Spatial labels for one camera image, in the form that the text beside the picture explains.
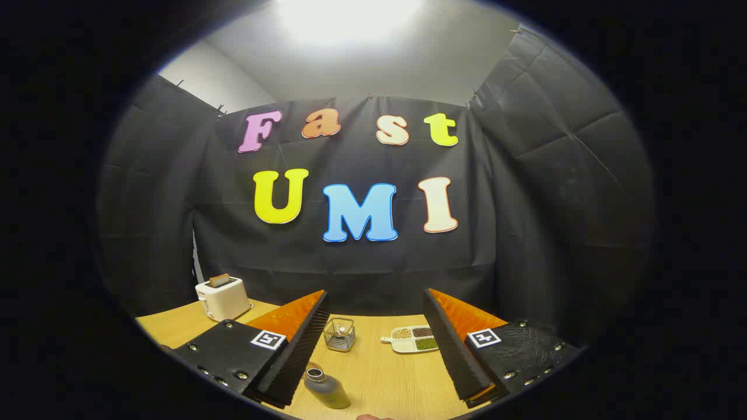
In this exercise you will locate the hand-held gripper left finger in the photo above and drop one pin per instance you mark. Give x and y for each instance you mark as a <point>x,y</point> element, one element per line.
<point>292,361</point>

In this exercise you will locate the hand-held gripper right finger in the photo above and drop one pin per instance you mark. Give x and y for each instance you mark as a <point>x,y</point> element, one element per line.
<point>458,361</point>

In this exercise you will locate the silver bottle with green label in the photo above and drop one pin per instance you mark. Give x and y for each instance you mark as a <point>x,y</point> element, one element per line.
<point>328,389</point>

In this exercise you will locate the white divided tray with grains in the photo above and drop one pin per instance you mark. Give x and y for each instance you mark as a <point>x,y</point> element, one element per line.
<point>411,339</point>

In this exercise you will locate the wooden table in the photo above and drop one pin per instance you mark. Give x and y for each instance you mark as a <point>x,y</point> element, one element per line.
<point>385,373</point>

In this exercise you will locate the white toaster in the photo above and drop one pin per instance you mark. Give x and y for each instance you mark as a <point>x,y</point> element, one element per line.
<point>224,300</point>

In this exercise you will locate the toast slice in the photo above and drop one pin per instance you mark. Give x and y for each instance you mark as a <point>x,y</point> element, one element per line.
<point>219,280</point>

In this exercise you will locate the black backdrop cloth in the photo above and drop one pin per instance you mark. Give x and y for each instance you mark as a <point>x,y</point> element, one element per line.
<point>350,268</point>

